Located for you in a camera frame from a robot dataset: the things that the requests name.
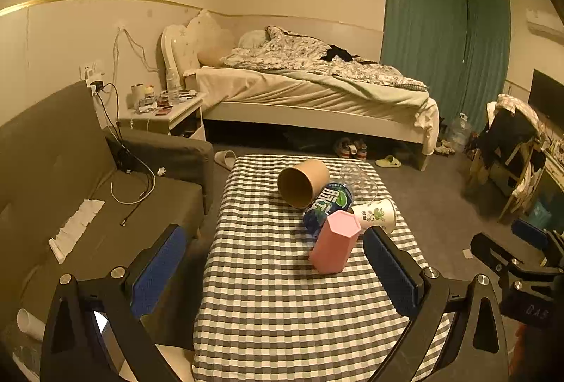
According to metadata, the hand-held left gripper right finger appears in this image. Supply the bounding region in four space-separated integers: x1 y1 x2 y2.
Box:
363 227 517 382

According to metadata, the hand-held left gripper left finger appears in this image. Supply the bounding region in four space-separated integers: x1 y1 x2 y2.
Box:
39 223 190 382

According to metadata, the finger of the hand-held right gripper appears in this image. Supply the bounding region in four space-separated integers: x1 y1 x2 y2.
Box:
469 232 527 277
511 219 557 253

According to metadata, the pink hexagonal cup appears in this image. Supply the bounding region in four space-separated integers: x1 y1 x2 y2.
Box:
308 210 363 275

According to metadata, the white paper cup green print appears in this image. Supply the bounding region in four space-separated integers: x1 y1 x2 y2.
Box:
352 198 396 234

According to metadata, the blue printed cup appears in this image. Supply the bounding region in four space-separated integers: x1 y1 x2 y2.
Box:
303 183 354 238

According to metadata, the clear plastic cup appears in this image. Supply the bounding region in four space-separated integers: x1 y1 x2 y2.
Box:
339 163 379 203

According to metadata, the brown paper cup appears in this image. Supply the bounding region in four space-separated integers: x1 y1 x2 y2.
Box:
277 159 330 209

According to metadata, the plain white paper cup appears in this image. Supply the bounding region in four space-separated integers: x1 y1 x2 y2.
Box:
17 308 47 341

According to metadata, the wooden chair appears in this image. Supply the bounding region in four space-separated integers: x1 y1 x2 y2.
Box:
467 93 547 225

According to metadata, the white tissue sheet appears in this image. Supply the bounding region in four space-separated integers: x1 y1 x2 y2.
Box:
48 199 105 264

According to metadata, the pile of clothes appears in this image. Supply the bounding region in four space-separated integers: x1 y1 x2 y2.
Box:
473 93 547 195

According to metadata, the checkered cloth covered table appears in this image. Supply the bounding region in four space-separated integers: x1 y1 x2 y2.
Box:
191 154 451 382

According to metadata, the large water jug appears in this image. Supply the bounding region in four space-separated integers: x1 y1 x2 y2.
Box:
444 113 473 152

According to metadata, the pair of sneakers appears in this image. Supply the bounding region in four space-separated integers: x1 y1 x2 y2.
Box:
332 137 369 161

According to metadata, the beige slipper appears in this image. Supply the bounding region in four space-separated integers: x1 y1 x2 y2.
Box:
214 150 238 170

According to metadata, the black television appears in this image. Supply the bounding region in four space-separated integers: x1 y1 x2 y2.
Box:
528 69 564 125

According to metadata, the white nightstand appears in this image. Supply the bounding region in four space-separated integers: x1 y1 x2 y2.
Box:
115 91 206 141

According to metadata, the grey fabric sofa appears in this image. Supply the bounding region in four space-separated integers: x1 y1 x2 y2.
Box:
0 80 214 369

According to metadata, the narrow teal curtain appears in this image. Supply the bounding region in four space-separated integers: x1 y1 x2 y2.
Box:
462 0 512 125

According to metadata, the clear plastic bottle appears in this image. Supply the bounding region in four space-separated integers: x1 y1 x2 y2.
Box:
166 69 180 103

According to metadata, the white bed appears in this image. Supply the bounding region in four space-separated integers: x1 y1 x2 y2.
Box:
161 10 441 171

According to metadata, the white air conditioner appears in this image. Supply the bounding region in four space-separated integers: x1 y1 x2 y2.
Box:
525 7 564 37

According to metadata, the floral quilt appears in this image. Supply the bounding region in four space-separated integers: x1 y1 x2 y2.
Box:
220 26 430 93

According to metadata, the black garment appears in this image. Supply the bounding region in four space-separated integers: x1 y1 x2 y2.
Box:
321 45 354 61

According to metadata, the wide teal curtain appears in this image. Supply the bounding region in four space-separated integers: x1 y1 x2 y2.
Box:
380 0 470 124

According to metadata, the beige pillow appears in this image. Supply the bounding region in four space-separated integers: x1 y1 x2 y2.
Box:
197 42 235 68

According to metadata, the white charging cable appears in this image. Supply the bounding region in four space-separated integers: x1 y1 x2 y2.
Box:
110 181 147 205

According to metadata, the black cable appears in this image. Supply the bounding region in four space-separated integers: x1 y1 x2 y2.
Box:
93 82 158 227

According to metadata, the wall power outlet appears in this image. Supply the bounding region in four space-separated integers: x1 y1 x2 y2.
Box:
79 62 105 96

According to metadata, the white wall cable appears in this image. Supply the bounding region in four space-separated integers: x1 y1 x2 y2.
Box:
112 26 162 115

